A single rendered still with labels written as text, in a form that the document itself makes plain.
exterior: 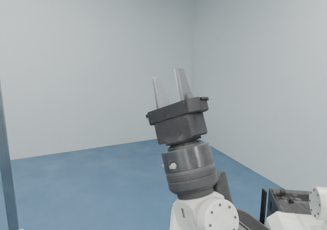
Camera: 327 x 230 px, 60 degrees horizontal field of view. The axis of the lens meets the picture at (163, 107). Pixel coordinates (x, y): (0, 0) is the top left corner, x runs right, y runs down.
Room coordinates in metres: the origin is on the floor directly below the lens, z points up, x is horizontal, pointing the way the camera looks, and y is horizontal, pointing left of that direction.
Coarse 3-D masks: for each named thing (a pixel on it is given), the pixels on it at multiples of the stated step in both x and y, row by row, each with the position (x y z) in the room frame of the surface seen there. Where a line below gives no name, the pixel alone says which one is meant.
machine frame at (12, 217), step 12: (0, 84) 1.77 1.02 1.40; (0, 96) 1.73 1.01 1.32; (0, 108) 1.73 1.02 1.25; (0, 120) 1.72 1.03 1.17; (0, 132) 1.72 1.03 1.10; (0, 144) 1.71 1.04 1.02; (0, 156) 1.71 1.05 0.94; (0, 168) 1.71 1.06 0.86; (12, 180) 1.74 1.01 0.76; (12, 192) 1.73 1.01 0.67; (12, 204) 1.72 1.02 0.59; (12, 216) 1.72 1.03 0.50; (12, 228) 1.72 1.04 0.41
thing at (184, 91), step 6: (174, 72) 0.50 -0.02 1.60; (180, 72) 0.50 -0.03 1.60; (180, 78) 0.49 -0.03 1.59; (186, 78) 0.51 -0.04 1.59; (180, 84) 0.49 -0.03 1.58; (186, 84) 0.50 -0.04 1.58; (180, 90) 0.49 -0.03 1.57; (186, 90) 0.50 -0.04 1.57; (180, 96) 0.48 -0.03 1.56; (186, 96) 0.48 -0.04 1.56; (192, 96) 0.49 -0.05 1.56
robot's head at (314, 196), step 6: (312, 192) 0.55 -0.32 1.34; (318, 192) 0.52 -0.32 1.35; (324, 192) 0.52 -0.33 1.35; (312, 198) 0.55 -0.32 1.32; (318, 198) 0.52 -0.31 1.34; (324, 198) 0.51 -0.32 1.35; (312, 204) 0.54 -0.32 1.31; (318, 204) 0.52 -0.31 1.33; (324, 204) 0.51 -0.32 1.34; (312, 210) 0.54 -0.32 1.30; (318, 210) 0.51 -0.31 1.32; (324, 210) 0.50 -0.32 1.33; (318, 216) 0.51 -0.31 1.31; (324, 216) 0.50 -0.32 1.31; (324, 222) 0.54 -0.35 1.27
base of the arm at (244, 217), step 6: (240, 210) 0.59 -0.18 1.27; (240, 216) 0.57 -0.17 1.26; (246, 216) 0.58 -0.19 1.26; (252, 216) 0.58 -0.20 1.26; (240, 222) 0.56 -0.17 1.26; (246, 222) 0.56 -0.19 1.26; (252, 222) 0.57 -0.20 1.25; (258, 222) 0.57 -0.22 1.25; (240, 228) 0.55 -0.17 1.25; (246, 228) 0.55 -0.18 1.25; (252, 228) 0.55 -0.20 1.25; (258, 228) 0.56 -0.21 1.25; (264, 228) 0.56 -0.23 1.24
